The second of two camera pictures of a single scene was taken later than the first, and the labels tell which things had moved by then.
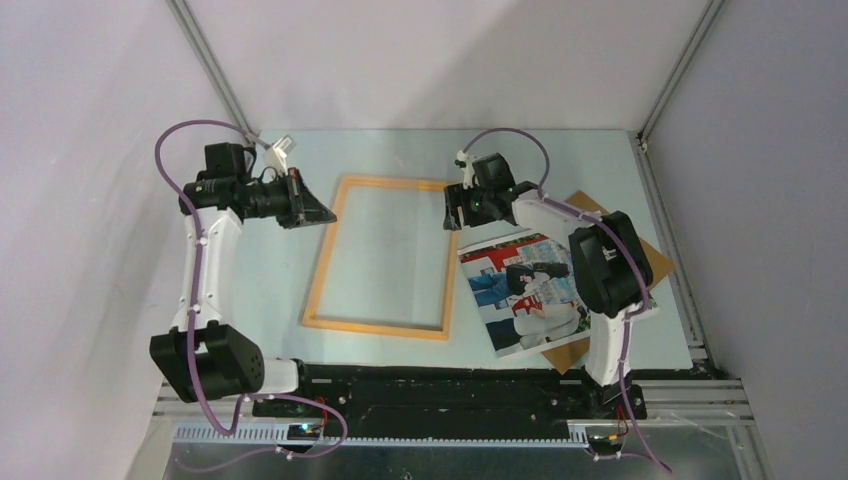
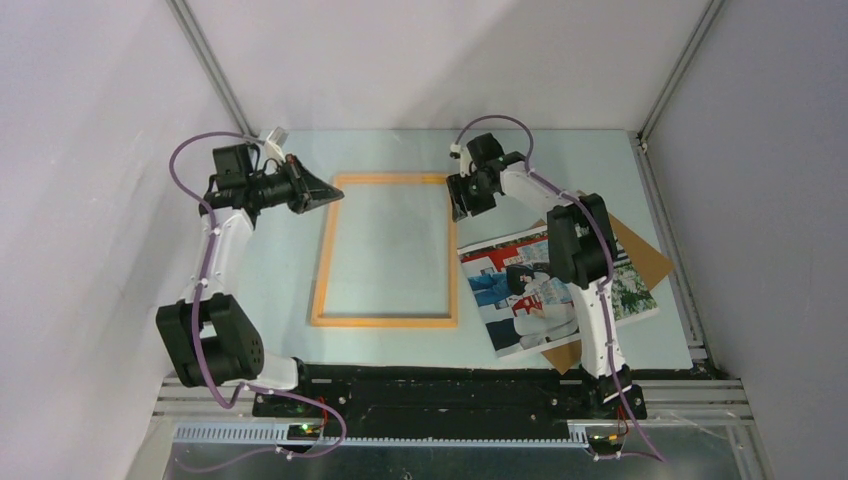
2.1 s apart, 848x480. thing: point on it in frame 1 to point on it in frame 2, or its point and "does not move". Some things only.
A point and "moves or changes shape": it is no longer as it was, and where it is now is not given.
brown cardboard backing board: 573,356 does not move
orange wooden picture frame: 450,244 moves or changes shape
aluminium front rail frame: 698,425 does not move
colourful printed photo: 526,292 does not move
